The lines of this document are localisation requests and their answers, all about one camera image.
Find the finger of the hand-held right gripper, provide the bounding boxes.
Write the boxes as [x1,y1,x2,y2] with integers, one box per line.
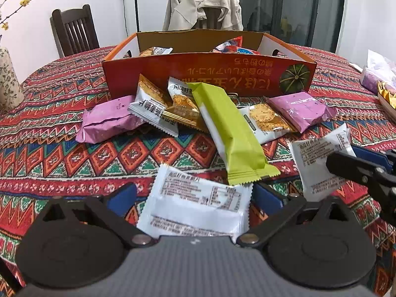
[326,150,396,193]
[350,145,396,174]

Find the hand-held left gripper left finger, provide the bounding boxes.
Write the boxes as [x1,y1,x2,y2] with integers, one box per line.
[37,182,157,249]

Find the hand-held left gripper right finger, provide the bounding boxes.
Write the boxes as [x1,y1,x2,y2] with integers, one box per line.
[235,182,357,249]

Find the golden snack packet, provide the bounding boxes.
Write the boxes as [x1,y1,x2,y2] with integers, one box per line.
[162,103,211,134]

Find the orange cardboard box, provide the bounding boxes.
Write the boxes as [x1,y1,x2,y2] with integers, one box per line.
[102,29,318,100]

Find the bowl of yellow snacks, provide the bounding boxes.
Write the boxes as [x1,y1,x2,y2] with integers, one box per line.
[377,80,396,117]

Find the green snack packet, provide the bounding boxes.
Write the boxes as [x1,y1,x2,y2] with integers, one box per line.
[187,82,281,186]

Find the patterned red tablecloth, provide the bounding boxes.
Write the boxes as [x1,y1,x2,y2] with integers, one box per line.
[0,43,396,297]

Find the pink snack packet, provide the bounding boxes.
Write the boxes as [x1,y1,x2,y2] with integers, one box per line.
[267,92,338,134]
[75,95,147,145]

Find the purple tissue pack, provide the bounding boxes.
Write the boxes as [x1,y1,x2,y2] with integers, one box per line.
[360,49,396,95]

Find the red chips bag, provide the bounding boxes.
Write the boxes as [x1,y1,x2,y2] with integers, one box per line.
[210,36,264,55]

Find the floral ceramic vase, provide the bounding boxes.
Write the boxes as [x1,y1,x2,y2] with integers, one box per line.
[0,47,25,112]

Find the black framed glass door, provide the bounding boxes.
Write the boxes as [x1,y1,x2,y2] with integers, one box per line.
[174,0,347,54]

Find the dark wooden chair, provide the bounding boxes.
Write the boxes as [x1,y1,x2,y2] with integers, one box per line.
[51,4,100,58]
[198,5,230,31]

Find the black studio light stand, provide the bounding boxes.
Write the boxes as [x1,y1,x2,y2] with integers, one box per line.
[131,0,142,33]

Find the beige jacket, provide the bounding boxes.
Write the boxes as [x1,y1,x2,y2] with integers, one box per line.
[162,0,244,32]

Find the yellow flower branches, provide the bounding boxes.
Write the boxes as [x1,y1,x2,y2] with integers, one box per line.
[0,0,46,32]

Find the black lamp cable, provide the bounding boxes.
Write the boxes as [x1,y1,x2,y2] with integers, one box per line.
[122,0,129,38]

